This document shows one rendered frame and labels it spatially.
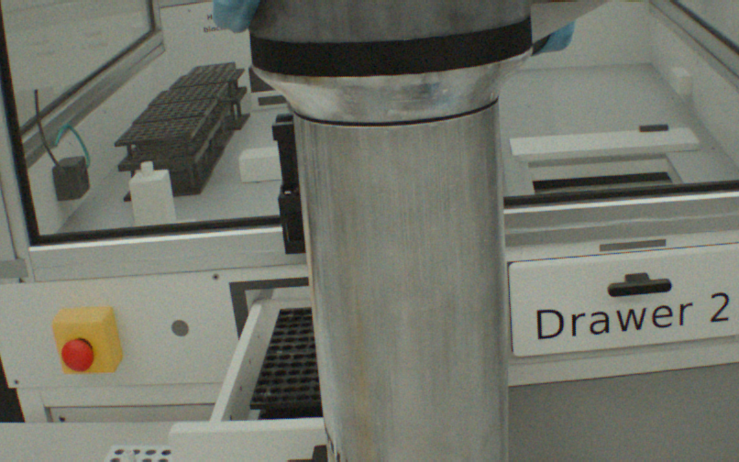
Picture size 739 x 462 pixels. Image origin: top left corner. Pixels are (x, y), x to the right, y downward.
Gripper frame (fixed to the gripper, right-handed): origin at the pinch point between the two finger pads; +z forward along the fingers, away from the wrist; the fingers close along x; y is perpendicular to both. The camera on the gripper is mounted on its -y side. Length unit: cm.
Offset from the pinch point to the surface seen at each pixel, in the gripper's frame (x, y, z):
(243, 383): -8.3, 15.8, 10.5
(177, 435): 10.9, 18.0, 4.9
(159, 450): -7.1, 26.6, 18.0
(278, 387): -2.2, 10.9, 7.6
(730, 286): -20.9, -38.8, 9.7
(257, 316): -20.7, 15.9, 8.7
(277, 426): 10.5, 8.9, 4.5
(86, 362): -15.6, 36.1, 11.0
